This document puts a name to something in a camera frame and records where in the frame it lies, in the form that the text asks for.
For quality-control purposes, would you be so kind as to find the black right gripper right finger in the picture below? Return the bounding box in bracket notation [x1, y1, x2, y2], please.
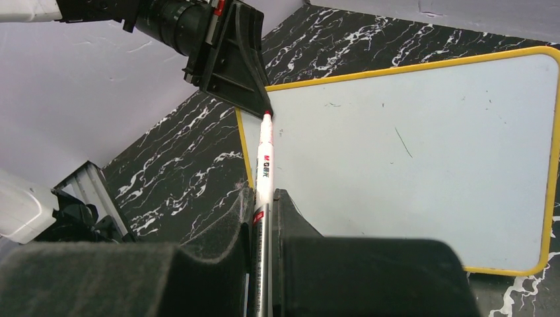
[271, 189, 479, 316]

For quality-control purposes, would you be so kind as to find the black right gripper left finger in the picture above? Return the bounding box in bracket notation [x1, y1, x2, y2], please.
[1, 188, 254, 316]

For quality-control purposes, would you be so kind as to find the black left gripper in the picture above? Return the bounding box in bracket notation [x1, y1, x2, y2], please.
[136, 1, 273, 118]

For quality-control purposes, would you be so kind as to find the white red whiteboard marker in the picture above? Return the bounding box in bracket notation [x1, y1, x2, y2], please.
[249, 112, 274, 316]

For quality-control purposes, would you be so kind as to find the yellow framed whiteboard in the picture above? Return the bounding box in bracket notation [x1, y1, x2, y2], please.
[235, 46, 560, 277]

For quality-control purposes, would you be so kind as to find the aluminium side rail left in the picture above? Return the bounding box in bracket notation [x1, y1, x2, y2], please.
[54, 161, 137, 243]

